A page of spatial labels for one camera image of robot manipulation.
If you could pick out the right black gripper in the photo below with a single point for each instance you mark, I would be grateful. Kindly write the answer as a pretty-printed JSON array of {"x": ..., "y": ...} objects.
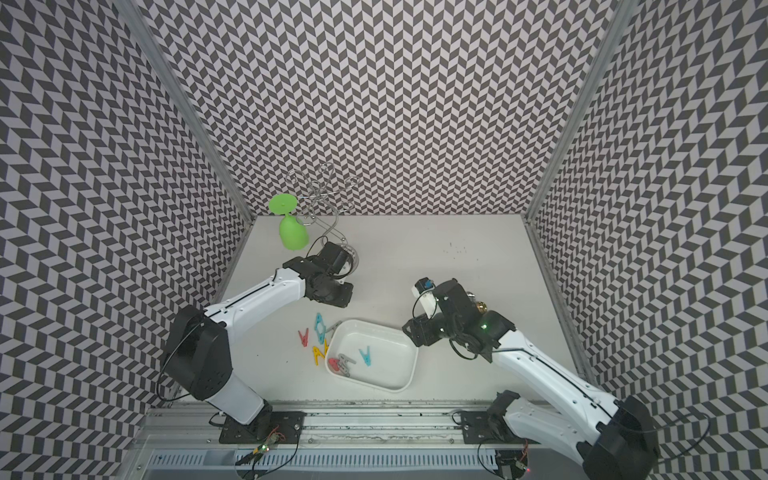
[{"x": 421, "y": 328}]

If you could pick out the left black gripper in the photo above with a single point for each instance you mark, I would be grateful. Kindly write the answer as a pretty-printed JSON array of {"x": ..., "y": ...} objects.
[{"x": 345, "y": 298}]

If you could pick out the grey clothespin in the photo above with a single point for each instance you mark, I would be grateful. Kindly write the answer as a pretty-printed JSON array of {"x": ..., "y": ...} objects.
[
  {"x": 333, "y": 326},
  {"x": 343, "y": 363}
]

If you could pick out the teal clothespin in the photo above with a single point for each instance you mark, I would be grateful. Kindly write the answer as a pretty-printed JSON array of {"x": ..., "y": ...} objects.
[
  {"x": 366, "y": 356},
  {"x": 322, "y": 331}
]

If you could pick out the yellow clothespin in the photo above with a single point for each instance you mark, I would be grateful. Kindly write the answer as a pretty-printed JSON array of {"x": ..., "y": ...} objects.
[{"x": 319, "y": 353}]

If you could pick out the white plastic storage box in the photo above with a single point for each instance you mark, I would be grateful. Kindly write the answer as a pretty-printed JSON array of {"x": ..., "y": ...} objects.
[{"x": 393, "y": 355}]

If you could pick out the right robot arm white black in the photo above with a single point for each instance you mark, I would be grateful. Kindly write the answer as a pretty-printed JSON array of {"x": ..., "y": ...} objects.
[{"x": 609, "y": 438}]

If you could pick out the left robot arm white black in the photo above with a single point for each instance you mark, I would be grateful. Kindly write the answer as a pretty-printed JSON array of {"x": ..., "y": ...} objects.
[{"x": 198, "y": 351}]

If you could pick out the green plastic goblet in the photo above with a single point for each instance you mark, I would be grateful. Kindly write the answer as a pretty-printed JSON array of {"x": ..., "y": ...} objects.
[{"x": 292, "y": 233}]

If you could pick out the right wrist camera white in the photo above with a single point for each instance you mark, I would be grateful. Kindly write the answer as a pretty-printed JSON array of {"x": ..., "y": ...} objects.
[{"x": 422, "y": 290}]

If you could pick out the chrome wire stand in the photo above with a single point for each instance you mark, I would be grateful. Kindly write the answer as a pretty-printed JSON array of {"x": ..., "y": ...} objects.
[{"x": 319, "y": 192}]

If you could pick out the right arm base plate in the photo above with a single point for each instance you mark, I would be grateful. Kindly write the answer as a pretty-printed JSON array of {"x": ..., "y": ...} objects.
[{"x": 479, "y": 427}]

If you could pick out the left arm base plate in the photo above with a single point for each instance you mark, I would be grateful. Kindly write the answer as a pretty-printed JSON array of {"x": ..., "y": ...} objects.
[{"x": 286, "y": 425}]

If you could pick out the aluminium front rail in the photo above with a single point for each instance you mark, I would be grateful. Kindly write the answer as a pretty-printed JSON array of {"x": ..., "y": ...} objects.
[{"x": 381, "y": 424}]

